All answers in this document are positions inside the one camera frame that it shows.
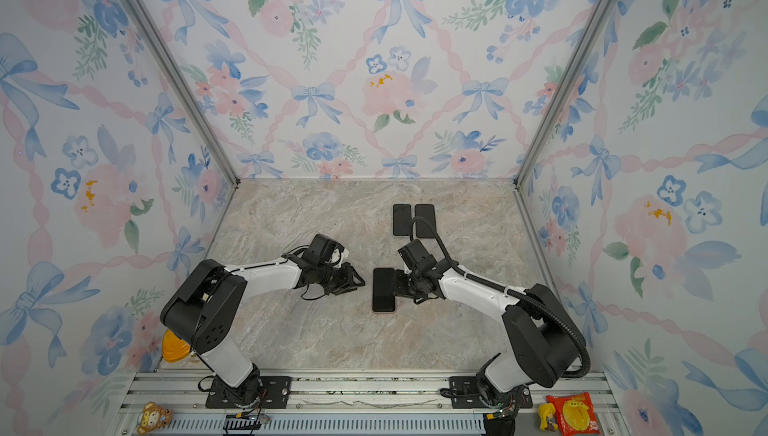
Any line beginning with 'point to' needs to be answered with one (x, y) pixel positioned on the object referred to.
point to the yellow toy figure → (546, 412)
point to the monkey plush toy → (153, 417)
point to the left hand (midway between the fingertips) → (365, 283)
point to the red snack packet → (575, 414)
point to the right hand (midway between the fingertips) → (393, 286)
